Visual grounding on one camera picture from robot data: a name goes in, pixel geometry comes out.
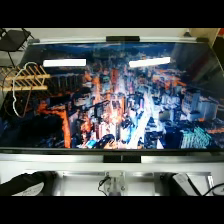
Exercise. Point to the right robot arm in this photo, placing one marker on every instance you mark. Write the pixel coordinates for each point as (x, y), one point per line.
(185, 184)

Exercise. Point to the black folding chair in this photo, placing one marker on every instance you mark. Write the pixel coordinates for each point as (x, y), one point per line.
(13, 40)

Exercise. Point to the white clothes hanger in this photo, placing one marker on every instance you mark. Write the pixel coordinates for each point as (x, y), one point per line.
(14, 96)

